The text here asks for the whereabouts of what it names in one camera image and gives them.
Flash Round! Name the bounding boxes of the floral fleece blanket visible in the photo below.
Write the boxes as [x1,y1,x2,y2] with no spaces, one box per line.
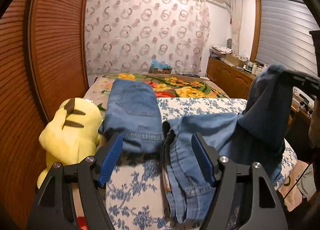
[85,73,229,113]

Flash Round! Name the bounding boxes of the blue denim jeans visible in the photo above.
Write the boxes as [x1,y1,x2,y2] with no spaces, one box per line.
[99,79,163,154]
[161,65,293,223]

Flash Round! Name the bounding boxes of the grey window blind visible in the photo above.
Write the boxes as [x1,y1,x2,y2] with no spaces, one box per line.
[255,0,319,76]

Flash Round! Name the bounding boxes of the stack of papers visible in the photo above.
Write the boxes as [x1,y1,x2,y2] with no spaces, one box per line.
[209,46,233,58]

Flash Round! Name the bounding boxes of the beige side curtain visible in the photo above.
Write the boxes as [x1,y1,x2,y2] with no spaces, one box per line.
[230,0,242,53]

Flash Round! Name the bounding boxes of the person's hand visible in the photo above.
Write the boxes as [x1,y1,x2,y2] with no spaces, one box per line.
[309,99,320,148]

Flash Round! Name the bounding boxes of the yellow plush toy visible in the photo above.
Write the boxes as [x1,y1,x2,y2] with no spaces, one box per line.
[37,98,103,188]

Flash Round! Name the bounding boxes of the wooden louvered wardrobe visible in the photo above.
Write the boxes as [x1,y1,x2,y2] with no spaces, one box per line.
[1,0,88,229]

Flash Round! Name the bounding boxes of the blue white floral quilt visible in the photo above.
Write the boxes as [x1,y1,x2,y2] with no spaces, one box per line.
[98,96,298,230]

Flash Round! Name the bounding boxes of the wooden sideboard cabinet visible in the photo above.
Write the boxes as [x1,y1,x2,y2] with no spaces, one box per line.
[206,57,311,125]

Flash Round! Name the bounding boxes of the circle patterned sheer curtain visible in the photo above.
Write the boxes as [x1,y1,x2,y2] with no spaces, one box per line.
[85,0,210,75]

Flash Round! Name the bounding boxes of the cardboard box with blue bag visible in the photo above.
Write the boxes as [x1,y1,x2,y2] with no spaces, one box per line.
[149,59,172,74]

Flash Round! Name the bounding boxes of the cardboard box on cabinet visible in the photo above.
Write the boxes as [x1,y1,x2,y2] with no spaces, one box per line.
[225,54,247,67]

